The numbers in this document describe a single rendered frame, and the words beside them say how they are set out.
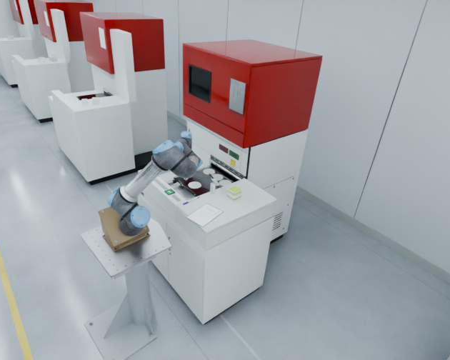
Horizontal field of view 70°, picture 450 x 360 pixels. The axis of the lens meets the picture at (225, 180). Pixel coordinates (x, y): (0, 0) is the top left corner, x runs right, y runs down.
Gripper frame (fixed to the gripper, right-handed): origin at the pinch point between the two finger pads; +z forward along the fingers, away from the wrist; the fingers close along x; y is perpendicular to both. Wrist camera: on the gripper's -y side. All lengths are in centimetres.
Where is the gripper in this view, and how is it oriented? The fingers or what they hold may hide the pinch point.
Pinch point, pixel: (185, 178)
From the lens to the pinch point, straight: 234.7
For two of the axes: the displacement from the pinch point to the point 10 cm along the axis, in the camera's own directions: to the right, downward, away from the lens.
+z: -0.6, 8.5, 5.2
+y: 2.4, -5.0, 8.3
